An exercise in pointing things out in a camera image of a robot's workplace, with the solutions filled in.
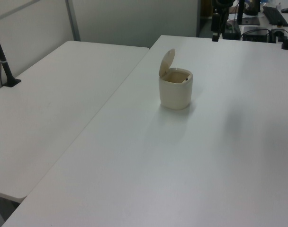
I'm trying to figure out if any black Franka gripper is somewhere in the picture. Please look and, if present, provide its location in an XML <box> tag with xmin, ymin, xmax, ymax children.
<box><xmin>211</xmin><ymin>0</ymin><xmax>236</xmax><ymax>43</ymax></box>

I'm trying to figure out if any beige round bin lid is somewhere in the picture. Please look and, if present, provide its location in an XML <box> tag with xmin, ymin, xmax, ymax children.
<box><xmin>159</xmin><ymin>48</ymin><xmax>176</xmax><ymax>77</ymax></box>

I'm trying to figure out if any beige plastic trash bin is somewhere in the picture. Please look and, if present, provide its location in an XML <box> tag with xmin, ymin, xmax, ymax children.
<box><xmin>158</xmin><ymin>67</ymin><xmax>194</xmax><ymax>110</ymax></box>

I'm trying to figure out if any black electronics box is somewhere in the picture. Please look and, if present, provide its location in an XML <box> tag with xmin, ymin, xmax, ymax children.
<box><xmin>223</xmin><ymin>19</ymin><xmax>242</xmax><ymax>40</ymax></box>

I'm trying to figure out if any black monitor stand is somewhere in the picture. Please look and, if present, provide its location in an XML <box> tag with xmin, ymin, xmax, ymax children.
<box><xmin>237</xmin><ymin>0</ymin><xmax>261</xmax><ymax>26</ymax></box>

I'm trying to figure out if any dark round cup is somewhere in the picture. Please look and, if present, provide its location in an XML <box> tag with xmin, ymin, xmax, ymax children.
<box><xmin>243</xmin><ymin>0</ymin><xmax>260</xmax><ymax>16</ymax></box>

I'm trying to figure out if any black flat desk device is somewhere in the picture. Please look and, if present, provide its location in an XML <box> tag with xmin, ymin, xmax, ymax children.
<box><xmin>242</xmin><ymin>26</ymin><xmax>270</xmax><ymax>43</ymax></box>

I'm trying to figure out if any black computer keyboard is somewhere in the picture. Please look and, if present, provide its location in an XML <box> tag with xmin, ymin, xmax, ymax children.
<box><xmin>262</xmin><ymin>6</ymin><xmax>288</xmax><ymax>27</ymax></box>

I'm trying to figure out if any grey partition frame post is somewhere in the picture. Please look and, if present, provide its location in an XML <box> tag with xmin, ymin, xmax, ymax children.
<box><xmin>65</xmin><ymin>0</ymin><xmax>81</xmax><ymax>43</ymax></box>

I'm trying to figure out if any black camera pole with base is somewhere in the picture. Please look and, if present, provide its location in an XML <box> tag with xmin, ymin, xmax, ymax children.
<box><xmin>0</xmin><ymin>20</ymin><xmax>22</xmax><ymax>87</ymax></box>

